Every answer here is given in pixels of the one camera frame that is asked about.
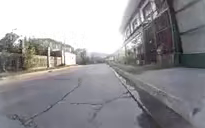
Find distant trees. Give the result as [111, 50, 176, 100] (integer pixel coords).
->
[74, 47, 90, 66]

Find grey asphalt road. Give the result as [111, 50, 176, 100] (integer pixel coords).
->
[0, 63, 159, 128]

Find white building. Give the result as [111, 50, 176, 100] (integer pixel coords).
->
[61, 49, 77, 67]

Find pale pole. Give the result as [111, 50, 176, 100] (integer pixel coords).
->
[46, 46, 52, 69]

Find dark building with windows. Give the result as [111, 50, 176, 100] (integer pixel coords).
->
[114, 0, 183, 67]

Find concrete kerb and gutter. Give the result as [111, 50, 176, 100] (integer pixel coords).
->
[108, 64, 195, 128]

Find row of trees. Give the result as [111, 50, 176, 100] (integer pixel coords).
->
[0, 31, 75, 71]

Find concrete sidewalk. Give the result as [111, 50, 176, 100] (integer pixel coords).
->
[109, 61, 205, 128]

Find low boundary wall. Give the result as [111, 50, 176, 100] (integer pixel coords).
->
[0, 51, 64, 73]

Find grey wall with green base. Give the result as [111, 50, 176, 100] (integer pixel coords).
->
[171, 0, 205, 70]

